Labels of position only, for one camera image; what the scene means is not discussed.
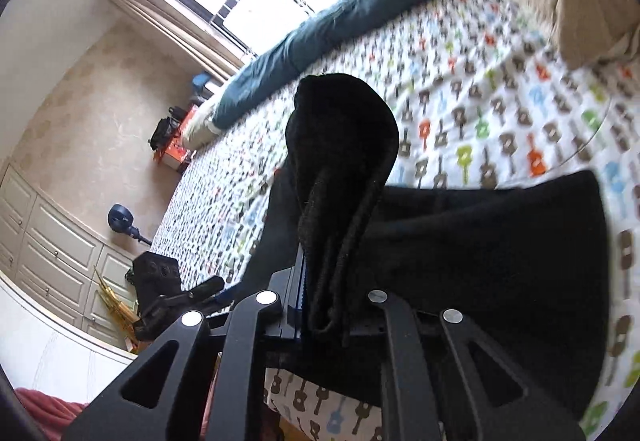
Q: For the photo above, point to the black bag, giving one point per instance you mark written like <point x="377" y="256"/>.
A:
<point x="166" y="128"/>

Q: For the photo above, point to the beige curtain left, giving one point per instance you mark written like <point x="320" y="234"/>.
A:
<point x="193" y="40"/>

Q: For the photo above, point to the person's leg red clothing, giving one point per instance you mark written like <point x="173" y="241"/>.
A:
<point x="52" y="415"/>

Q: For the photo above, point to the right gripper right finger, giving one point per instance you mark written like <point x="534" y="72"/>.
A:
<point x="446" y="379"/>

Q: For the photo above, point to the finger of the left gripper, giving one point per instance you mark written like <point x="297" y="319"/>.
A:
<point x="225" y="297"/>
<point x="209" y="288"/>

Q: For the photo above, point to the white drawer cabinet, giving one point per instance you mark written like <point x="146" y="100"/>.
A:
<point x="60" y="263"/>

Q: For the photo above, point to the dark blue fan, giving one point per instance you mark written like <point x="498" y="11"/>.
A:
<point x="121" y="221"/>

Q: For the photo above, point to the blue item by window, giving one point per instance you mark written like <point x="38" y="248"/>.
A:
<point x="203" y="83"/>

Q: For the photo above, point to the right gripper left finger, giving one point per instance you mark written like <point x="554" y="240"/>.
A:
<point x="201" y="379"/>

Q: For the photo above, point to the dark teal duvet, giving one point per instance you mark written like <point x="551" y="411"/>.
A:
<point x="299" y="49"/>

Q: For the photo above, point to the black pants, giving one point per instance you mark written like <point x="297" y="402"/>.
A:
<point x="528" y="265"/>

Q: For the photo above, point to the cream pillow at duvet end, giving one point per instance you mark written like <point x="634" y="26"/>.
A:
<point x="201" y="130"/>

